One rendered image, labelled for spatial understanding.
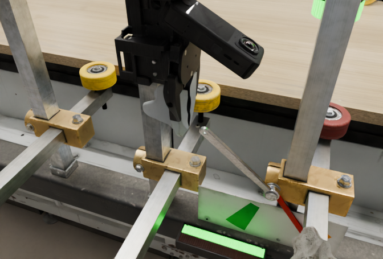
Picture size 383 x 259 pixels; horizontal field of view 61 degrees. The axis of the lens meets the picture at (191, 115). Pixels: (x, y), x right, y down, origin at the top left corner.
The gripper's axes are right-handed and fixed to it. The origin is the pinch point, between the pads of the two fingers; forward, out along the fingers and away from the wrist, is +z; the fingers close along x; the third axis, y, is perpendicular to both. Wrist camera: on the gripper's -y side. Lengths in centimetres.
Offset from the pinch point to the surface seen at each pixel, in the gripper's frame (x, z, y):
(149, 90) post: -6.3, -0.8, 8.5
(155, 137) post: -6.3, 8.9, 8.1
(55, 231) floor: -26, 98, 72
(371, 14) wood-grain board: -84, 8, -32
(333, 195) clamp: -5.5, 11.5, -22.3
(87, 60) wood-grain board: -25.9, 7.8, 35.2
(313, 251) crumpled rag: 5.9, 10.6, -19.8
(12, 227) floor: -22, 98, 91
